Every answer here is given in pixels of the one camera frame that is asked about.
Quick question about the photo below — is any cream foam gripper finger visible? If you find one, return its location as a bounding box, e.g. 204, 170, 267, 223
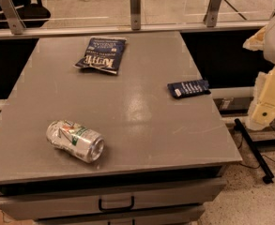
242, 26, 267, 52
246, 67, 275, 130

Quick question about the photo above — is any crushed silver 7up can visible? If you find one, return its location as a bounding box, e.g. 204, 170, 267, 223
46, 120, 105, 163

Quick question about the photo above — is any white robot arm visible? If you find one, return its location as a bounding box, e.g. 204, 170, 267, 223
243, 16, 275, 130

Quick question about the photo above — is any blue Kettle chip bag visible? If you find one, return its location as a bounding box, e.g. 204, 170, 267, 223
74, 37, 127, 75

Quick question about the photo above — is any black floor stand bar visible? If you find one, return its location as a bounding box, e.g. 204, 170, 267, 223
235, 118, 274, 184

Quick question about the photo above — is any lower grey drawer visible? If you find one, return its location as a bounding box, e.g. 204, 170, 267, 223
35, 205, 205, 225

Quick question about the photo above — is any right metal railing bracket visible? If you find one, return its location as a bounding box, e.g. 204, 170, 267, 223
204, 0, 222, 27

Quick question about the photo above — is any metal railing bracket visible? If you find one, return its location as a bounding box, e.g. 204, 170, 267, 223
130, 0, 141, 30
0, 0, 25, 35
204, 0, 222, 27

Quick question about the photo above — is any black floor cable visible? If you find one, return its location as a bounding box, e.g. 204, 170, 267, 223
237, 134, 275, 174

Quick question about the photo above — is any middle metal railing bracket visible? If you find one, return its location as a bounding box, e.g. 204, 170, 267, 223
130, 0, 141, 30

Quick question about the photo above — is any left metal railing bracket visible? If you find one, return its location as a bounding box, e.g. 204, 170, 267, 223
0, 0, 25, 35

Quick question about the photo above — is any grey drawer with black handle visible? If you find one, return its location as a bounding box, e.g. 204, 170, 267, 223
0, 177, 226, 220

